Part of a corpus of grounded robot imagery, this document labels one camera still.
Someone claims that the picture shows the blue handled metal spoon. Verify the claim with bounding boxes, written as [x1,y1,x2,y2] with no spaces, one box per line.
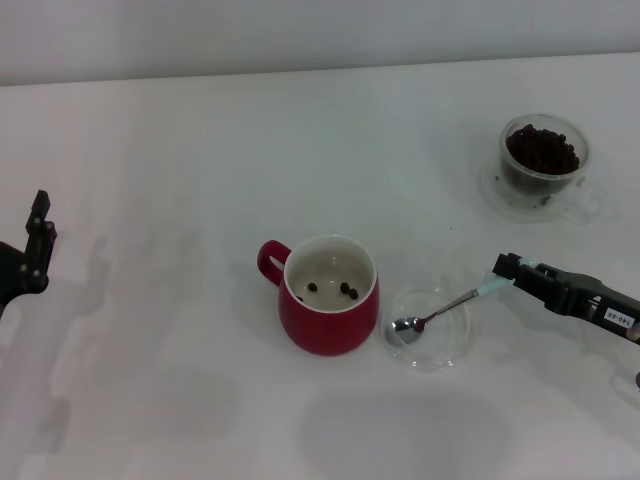
[390,257,540,347]

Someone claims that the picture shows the clean clear glass saucer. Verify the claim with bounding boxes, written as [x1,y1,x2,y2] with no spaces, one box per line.
[382,285,476,371]

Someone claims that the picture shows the clear glass cup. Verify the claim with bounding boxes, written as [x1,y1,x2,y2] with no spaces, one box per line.
[499,113,606,221]

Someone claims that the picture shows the glass saucer with bean crumbs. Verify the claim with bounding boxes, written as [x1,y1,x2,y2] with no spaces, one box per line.
[479,159,609,224]

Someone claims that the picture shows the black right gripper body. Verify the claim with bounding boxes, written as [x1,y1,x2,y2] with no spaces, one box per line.
[564,277,640,344]

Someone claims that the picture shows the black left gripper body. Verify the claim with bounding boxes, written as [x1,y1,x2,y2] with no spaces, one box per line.
[0,241,37,319]

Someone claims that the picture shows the red ceramic mug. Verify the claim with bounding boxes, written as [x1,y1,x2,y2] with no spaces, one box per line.
[256,233,380,357]

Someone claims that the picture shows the coffee beans pile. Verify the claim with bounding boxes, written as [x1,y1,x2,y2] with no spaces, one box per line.
[504,124,581,194]

